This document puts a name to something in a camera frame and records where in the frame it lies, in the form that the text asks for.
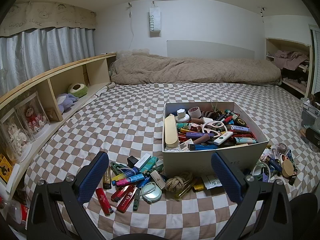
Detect closet shelf niche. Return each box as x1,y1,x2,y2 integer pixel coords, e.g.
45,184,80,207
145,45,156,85
265,37,313,98

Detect clear case red doll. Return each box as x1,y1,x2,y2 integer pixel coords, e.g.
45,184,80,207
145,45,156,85
14,91,50,140

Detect plastic bottle red label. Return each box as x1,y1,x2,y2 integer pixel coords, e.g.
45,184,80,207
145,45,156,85
0,200,30,228

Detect clear plastic pen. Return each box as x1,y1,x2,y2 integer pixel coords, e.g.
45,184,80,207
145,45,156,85
175,177,198,199

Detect pink scissors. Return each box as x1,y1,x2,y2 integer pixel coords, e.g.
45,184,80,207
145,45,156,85
201,121,228,137

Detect clear storage bin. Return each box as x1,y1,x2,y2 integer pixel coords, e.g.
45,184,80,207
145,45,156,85
300,97,320,130

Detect grey curtain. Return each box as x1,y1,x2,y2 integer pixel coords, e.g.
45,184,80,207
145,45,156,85
0,26,97,93

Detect beige rope knot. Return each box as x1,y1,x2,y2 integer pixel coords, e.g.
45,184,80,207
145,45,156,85
165,171,193,193

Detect pile of assorted lighters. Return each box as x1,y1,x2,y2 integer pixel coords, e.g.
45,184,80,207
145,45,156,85
176,107,258,152

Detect white slim box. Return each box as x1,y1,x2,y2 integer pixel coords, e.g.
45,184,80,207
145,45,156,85
134,154,152,170

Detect beige printed valance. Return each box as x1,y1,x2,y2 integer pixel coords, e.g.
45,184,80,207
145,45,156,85
0,0,97,38

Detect checkered bed sheet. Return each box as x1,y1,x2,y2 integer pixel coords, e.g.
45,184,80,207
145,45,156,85
24,81,320,240

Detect red lighter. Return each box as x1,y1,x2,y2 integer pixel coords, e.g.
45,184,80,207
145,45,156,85
95,187,113,215
116,187,140,213
111,184,135,202

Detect white cardboard box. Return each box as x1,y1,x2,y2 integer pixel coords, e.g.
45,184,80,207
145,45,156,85
162,102,269,179

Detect green clothes peg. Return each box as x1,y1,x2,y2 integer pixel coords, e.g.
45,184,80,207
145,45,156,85
133,189,141,210
110,162,128,178

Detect beige flat case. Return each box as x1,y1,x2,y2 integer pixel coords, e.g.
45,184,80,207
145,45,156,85
164,114,180,148

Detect avocado plush toy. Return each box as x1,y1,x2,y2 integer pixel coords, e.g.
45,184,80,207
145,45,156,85
67,83,88,98

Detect white sachet packet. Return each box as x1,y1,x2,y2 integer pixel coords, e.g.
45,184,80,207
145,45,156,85
201,175,222,190

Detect round wooden lid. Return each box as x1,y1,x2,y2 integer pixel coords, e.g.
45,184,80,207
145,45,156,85
280,159,295,179

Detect white lighter green print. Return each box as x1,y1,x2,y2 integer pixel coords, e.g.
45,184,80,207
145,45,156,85
214,131,233,145

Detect mint round mirror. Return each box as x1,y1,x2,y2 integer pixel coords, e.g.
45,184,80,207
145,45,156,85
140,182,162,204

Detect white wall cable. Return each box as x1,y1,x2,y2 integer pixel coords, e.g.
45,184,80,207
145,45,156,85
128,2,135,52

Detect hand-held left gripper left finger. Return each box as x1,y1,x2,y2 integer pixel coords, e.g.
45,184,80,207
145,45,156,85
26,151,110,240

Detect dark blue lighter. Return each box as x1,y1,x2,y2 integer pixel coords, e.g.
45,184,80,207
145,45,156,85
268,156,282,172

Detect teal box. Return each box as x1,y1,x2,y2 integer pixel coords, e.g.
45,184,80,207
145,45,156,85
142,156,160,172

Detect pile of pink clothes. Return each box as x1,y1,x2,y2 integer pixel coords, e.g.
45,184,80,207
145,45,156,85
274,50,310,70

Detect clear case white doll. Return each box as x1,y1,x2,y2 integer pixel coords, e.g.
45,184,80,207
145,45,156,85
0,107,33,163

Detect wooden open shelf unit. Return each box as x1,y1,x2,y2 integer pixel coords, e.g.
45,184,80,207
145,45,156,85
0,53,117,200

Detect yellow box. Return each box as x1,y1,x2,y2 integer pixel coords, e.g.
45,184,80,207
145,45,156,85
0,154,13,183

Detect black case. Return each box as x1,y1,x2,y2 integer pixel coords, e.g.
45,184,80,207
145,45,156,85
304,126,320,153

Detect white hanging bag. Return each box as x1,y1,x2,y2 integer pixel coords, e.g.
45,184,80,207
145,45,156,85
149,1,161,37

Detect black adapter cube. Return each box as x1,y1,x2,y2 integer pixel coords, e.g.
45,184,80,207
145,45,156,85
127,156,140,168

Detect beige duvet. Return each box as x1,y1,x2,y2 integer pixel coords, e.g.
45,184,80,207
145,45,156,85
110,51,283,87

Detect purple plush toy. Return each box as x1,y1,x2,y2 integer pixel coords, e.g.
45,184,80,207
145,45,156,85
55,93,79,113

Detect small brown box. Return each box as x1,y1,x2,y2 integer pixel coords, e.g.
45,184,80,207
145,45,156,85
45,107,57,123

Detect small white carton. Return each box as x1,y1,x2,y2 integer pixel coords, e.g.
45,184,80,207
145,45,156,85
149,170,167,190

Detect white capped bottle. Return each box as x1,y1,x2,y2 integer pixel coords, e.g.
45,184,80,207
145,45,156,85
176,109,191,123

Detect white maroon tape roll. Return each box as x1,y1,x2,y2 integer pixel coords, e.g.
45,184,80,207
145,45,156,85
188,107,202,118

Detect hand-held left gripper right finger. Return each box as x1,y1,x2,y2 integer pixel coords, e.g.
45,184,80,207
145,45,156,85
211,151,293,240

